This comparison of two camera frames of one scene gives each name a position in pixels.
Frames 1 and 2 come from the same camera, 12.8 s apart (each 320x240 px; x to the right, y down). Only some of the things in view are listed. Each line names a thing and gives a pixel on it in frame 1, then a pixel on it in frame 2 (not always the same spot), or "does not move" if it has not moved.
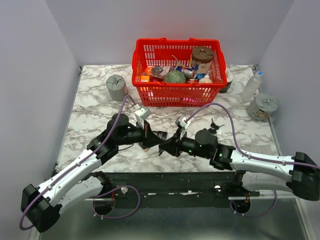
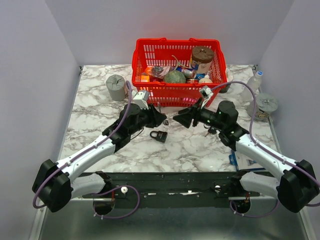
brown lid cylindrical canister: [203, 55] does not move
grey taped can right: [259, 106] does not move
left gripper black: [149, 139] to [155, 117]
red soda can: [192, 81] does not move
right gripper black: [173, 146] to [186, 116]
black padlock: [161, 135] does not move
